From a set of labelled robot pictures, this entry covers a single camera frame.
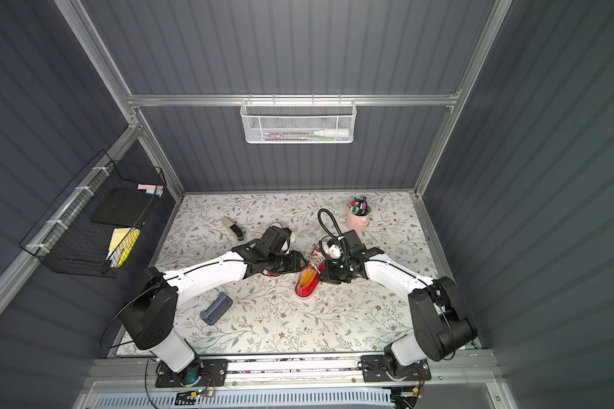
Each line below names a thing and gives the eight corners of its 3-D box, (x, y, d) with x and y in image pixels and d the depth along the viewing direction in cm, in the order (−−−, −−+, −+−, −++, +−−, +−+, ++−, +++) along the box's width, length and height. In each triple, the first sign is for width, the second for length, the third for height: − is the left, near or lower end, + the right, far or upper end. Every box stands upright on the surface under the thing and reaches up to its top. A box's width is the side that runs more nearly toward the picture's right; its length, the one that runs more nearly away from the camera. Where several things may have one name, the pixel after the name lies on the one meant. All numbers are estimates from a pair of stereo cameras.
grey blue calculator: (201, 320, 86) (196, 315, 82) (221, 295, 91) (217, 289, 87) (214, 328, 84) (209, 324, 80) (233, 302, 89) (230, 296, 86)
